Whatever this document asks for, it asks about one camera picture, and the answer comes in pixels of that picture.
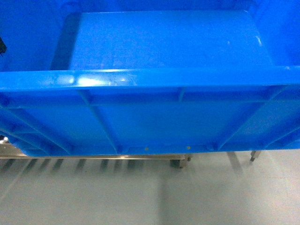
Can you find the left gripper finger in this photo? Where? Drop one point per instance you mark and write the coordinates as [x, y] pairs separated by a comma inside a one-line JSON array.
[[3, 47]]

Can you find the large blue plastic crate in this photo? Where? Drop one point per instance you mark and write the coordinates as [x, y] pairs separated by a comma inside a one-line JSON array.
[[134, 77]]

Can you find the metal roller shelf rack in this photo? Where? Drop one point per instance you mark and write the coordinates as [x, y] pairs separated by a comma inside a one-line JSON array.
[[8, 151]]

